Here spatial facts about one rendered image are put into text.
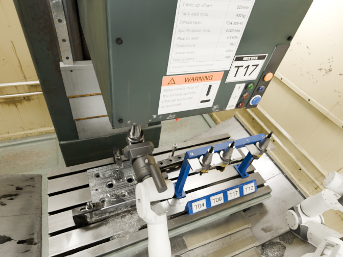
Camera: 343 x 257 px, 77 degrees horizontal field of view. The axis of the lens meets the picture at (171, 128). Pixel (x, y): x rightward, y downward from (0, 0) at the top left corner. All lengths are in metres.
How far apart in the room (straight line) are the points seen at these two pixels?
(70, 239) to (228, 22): 1.04
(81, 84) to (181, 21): 0.84
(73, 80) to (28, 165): 0.87
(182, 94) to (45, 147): 1.53
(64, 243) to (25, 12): 0.96
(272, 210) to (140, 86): 1.29
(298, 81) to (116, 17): 1.23
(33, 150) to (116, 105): 1.49
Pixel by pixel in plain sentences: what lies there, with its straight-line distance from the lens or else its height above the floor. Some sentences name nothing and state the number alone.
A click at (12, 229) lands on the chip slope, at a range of 1.50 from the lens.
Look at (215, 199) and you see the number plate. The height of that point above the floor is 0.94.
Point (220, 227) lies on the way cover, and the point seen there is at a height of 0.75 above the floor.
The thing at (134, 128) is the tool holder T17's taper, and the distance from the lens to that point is 0.82.
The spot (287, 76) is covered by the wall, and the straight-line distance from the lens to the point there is 1.52.
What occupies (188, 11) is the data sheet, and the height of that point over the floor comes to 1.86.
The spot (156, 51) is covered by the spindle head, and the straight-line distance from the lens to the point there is 0.43.
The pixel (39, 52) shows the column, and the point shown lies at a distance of 1.16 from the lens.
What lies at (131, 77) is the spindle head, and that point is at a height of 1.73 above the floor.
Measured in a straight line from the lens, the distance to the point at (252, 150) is 1.14.
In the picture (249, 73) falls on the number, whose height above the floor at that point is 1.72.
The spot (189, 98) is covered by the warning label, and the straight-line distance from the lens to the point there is 0.53.
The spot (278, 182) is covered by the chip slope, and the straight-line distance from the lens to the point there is 1.64.
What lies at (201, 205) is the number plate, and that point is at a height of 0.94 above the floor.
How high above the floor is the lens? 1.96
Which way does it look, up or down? 44 degrees down
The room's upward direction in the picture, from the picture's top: 12 degrees clockwise
